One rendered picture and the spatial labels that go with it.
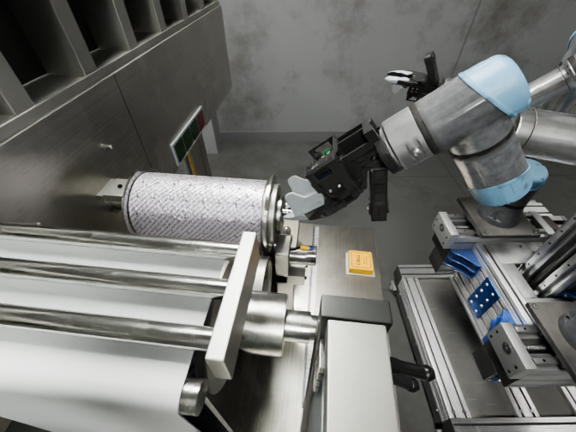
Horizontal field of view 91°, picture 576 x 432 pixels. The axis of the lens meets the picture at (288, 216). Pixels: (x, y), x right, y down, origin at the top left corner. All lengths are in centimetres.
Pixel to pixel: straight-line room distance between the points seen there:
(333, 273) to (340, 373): 70
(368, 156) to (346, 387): 31
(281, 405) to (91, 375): 55
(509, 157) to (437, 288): 145
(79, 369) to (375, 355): 19
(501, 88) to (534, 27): 317
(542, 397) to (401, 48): 261
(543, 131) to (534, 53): 309
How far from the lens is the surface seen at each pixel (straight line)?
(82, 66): 64
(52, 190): 57
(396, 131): 41
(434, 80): 128
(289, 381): 76
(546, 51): 374
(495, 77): 41
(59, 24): 63
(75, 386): 24
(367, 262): 90
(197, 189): 53
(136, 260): 27
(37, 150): 55
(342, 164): 42
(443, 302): 182
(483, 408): 167
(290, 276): 59
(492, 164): 45
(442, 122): 40
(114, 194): 61
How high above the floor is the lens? 163
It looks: 45 degrees down
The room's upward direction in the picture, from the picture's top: straight up
